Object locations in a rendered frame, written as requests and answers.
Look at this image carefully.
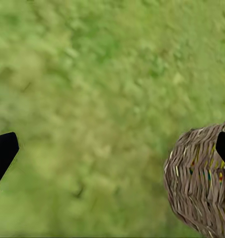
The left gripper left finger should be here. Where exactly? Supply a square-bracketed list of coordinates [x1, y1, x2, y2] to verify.
[0, 132, 19, 180]

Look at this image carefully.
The wicker basket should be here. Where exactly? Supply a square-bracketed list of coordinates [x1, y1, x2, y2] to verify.
[163, 121, 225, 238]

